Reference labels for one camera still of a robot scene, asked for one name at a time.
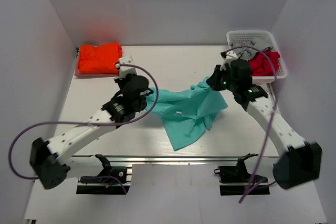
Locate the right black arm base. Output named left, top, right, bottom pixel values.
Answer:
left=214, top=153, right=270, bottom=196

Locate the grey t shirt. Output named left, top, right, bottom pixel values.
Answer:
left=230, top=38, right=272, bottom=61

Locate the folded orange t shirt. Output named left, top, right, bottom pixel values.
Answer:
left=75, top=42, right=122, bottom=77

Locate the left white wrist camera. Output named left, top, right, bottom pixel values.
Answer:
left=115, top=55, right=137, bottom=80

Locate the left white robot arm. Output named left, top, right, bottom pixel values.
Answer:
left=29, top=74, right=152, bottom=189

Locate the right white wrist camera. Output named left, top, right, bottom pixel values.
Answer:
left=220, top=50, right=238, bottom=71

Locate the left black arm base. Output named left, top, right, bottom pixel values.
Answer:
left=76, top=154, right=131, bottom=195

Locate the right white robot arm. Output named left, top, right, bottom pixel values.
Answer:
left=206, top=59, right=322, bottom=189

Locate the red t shirt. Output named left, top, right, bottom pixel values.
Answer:
left=249, top=50, right=280, bottom=77

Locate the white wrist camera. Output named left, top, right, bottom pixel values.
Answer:
left=220, top=50, right=238, bottom=71
left=115, top=55, right=137, bottom=80

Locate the aluminium table edge rail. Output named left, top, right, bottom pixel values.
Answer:
left=68, top=155, right=278, bottom=166

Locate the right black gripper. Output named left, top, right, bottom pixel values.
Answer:
left=207, top=65, right=238, bottom=92

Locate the white plastic basket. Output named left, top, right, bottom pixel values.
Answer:
left=226, top=30, right=287, bottom=84

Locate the teal t shirt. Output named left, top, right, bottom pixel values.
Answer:
left=145, top=78, right=228, bottom=151

